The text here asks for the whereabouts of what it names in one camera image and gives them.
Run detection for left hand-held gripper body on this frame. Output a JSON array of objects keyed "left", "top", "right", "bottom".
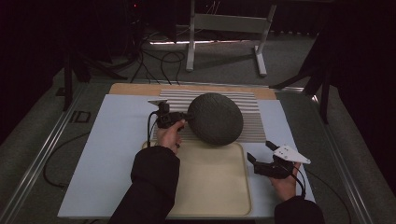
[{"left": 147, "top": 98, "right": 188, "bottom": 130}]

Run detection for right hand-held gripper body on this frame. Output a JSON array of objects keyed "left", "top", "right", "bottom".
[{"left": 254, "top": 144, "right": 312, "bottom": 180}]

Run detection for dark round plate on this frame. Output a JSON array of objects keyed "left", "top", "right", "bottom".
[{"left": 186, "top": 91, "right": 245, "bottom": 147}]

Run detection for person's left hand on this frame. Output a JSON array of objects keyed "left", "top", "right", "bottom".
[{"left": 154, "top": 119, "right": 187, "bottom": 156}]

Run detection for person's right hand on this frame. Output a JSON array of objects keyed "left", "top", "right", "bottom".
[{"left": 268, "top": 162, "right": 302, "bottom": 203}]

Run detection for striped placemat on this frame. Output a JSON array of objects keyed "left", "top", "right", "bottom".
[{"left": 150, "top": 89, "right": 267, "bottom": 145}]

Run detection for beige tray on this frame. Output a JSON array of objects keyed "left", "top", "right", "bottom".
[{"left": 141, "top": 140, "right": 253, "bottom": 217}]

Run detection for light blue table sheet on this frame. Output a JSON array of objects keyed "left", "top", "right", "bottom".
[{"left": 56, "top": 93, "right": 316, "bottom": 219}]

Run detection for black tripod stand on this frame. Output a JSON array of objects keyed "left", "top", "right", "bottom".
[
  {"left": 61, "top": 50, "right": 129, "bottom": 112},
  {"left": 268, "top": 29, "right": 336, "bottom": 125}
]

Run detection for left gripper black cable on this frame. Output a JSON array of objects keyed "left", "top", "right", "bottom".
[{"left": 42, "top": 110, "right": 161, "bottom": 190}]

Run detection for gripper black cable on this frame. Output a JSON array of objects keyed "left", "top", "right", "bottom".
[
  {"left": 42, "top": 110, "right": 161, "bottom": 190},
  {"left": 288, "top": 167, "right": 353, "bottom": 224}
]

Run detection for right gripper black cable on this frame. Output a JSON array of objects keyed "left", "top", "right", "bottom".
[{"left": 288, "top": 167, "right": 353, "bottom": 224}]

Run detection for black floor cables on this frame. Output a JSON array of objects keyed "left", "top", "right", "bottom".
[{"left": 129, "top": 46, "right": 187, "bottom": 86}]

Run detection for aluminium rail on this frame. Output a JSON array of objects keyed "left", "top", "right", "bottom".
[
  {"left": 0, "top": 83, "right": 89, "bottom": 224},
  {"left": 310, "top": 93, "right": 376, "bottom": 224}
]

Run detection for black floor bracket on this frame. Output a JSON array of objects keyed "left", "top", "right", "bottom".
[{"left": 68, "top": 110, "right": 92, "bottom": 124}]

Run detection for white metal stand frame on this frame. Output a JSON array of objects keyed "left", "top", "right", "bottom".
[{"left": 185, "top": 0, "right": 277, "bottom": 78}]

